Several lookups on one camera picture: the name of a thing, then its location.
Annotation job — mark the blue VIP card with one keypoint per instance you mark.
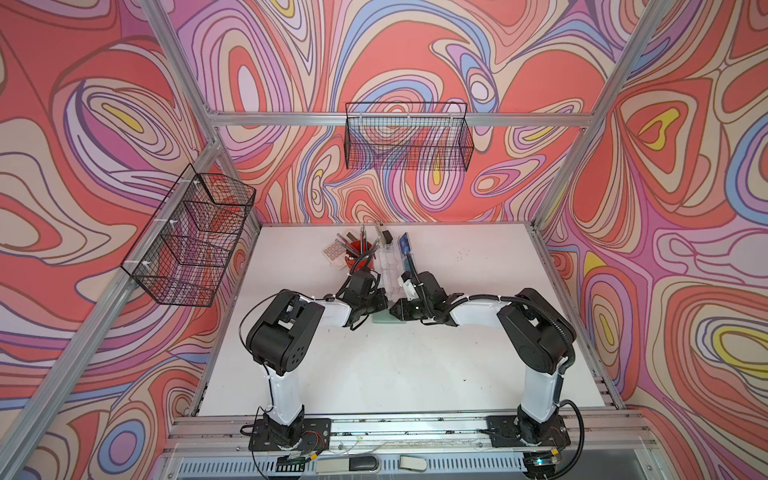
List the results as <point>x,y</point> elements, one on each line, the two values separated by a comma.
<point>405,251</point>

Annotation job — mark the clear acrylic card holder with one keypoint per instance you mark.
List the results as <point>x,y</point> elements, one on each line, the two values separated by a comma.
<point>394,278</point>

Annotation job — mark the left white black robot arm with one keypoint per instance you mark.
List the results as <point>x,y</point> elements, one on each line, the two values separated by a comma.
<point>281,338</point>

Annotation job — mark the black wire basket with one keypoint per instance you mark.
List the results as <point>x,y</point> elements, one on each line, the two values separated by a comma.
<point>181,257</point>
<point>407,135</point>

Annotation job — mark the pink calculator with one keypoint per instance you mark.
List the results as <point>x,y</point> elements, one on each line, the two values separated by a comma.
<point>335,253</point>

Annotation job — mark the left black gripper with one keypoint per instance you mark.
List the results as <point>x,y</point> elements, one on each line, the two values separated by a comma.
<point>382,300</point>

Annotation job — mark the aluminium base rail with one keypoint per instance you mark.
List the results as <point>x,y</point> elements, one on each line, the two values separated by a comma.
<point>605,444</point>

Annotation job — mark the red pen cup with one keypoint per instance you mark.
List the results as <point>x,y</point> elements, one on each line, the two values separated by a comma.
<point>357,249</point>

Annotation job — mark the mint green card wallet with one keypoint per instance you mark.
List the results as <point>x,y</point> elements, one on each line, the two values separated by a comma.
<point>384,317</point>

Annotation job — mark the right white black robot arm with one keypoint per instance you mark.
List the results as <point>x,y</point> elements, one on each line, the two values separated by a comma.
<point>542,338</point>

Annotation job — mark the left black wire basket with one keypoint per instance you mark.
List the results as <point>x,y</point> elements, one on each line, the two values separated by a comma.
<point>181,257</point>

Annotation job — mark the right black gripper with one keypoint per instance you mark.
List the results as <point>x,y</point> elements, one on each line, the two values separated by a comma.
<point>403,305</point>

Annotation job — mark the back black wire basket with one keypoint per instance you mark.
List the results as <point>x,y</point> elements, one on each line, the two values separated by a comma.
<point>407,135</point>

